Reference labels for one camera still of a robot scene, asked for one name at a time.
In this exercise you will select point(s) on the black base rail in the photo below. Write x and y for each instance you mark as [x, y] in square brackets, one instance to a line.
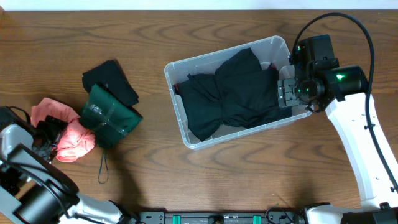
[274, 215]

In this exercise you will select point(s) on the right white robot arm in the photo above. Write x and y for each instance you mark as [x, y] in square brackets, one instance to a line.
[341, 93]

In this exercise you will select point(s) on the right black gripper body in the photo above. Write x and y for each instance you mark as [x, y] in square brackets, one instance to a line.
[299, 93]

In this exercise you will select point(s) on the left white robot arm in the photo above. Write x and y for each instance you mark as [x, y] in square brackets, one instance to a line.
[32, 189]

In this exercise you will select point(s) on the clear plastic storage bin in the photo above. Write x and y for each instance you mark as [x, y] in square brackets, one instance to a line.
[269, 50]

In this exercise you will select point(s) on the black garment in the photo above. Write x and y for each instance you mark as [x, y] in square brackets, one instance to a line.
[240, 93]
[110, 76]

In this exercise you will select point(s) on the red navy plaid shirt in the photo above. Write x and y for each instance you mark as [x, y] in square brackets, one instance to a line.
[271, 66]

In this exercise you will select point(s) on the dark green taped garment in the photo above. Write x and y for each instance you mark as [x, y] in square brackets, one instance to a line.
[109, 120]

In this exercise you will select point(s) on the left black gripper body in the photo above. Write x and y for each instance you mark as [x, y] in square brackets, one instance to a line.
[53, 123]

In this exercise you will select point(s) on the pink satin garment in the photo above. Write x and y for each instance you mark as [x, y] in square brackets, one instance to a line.
[76, 141]

